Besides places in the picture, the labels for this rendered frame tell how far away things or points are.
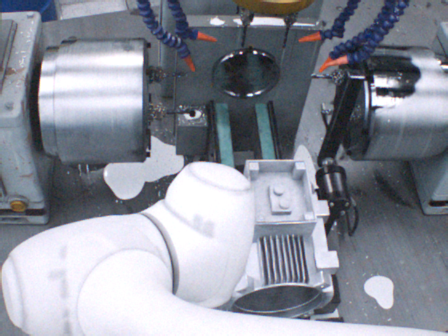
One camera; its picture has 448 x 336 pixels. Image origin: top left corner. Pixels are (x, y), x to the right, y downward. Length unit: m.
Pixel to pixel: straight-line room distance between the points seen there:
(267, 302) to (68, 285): 0.59
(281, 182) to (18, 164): 0.50
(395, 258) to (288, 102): 0.43
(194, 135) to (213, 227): 0.74
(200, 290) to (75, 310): 0.16
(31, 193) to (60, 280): 0.70
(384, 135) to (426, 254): 0.35
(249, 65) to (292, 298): 0.50
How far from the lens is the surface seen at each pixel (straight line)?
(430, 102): 1.18
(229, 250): 0.63
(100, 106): 1.06
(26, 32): 1.18
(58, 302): 0.54
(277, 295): 1.08
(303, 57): 1.27
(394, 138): 1.18
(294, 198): 0.97
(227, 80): 1.28
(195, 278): 0.62
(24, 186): 1.21
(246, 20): 1.02
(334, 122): 1.07
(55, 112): 1.07
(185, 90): 1.31
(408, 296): 1.32
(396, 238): 1.37
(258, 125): 1.32
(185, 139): 1.34
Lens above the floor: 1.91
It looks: 54 degrees down
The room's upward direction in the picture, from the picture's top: 8 degrees clockwise
